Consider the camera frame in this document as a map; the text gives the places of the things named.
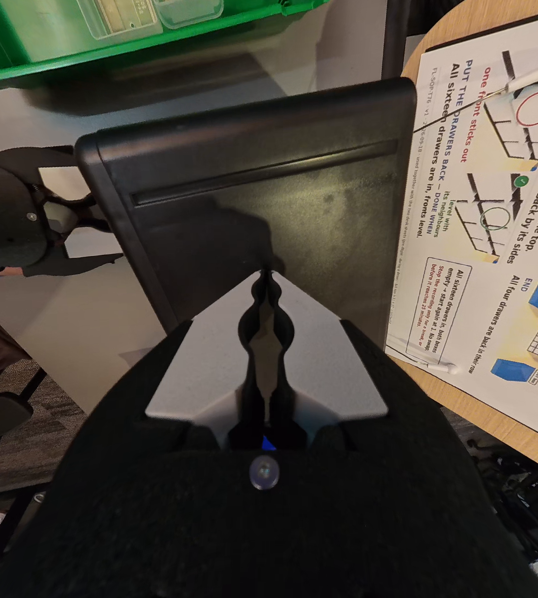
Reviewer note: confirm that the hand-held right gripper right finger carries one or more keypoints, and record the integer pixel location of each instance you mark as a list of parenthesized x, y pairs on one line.
[(329, 364)]

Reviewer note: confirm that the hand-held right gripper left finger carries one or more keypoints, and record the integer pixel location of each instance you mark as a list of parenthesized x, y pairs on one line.
[(203, 364)]

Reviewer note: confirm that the black drawer cabinet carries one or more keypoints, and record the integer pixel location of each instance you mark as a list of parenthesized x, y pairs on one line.
[(273, 210)]

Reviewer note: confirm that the clear plastic drawer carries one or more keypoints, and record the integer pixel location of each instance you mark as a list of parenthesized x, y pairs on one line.
[(119, 18), (189, 11)]

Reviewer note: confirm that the printed instruction sheet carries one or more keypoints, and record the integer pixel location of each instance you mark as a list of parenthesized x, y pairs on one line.
[(484, 327)]

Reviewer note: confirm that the round wooden board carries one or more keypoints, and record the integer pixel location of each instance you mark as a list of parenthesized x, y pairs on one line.
[(507, 427)]

